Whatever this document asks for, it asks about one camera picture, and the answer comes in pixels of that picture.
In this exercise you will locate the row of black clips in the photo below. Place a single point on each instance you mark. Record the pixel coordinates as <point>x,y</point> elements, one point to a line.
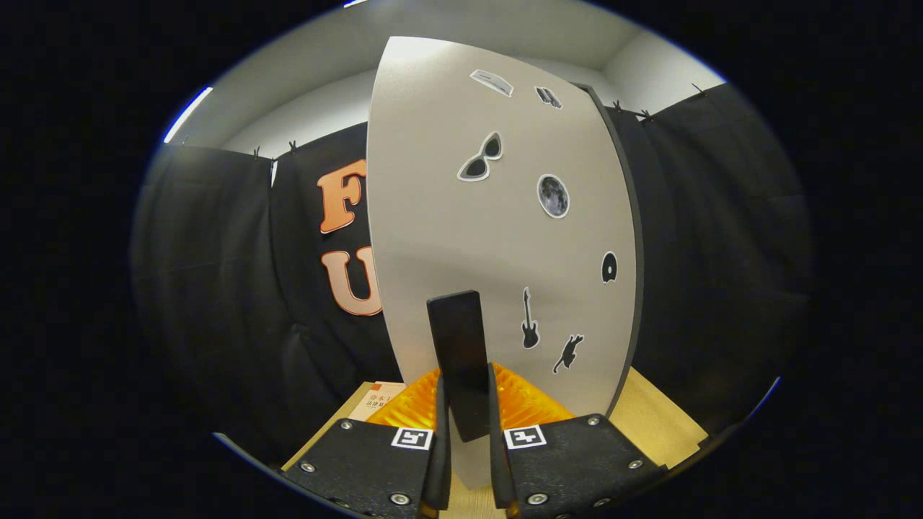
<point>292,146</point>

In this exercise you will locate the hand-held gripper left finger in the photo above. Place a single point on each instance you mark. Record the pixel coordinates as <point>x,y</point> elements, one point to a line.
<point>441,461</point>

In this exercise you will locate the ceiling panel light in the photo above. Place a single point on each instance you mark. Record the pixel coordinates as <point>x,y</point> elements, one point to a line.
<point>355,3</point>

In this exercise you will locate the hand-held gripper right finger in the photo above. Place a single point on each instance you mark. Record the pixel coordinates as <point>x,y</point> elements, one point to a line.
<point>500,461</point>

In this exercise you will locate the beige shoe cabinet door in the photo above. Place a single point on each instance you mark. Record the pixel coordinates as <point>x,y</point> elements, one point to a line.
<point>447,216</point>

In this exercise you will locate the ceiling strip light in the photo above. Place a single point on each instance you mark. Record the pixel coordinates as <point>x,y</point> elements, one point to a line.
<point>189,114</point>

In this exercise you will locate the black backdrop cloth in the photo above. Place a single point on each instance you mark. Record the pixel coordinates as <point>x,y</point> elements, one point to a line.
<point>216,288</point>

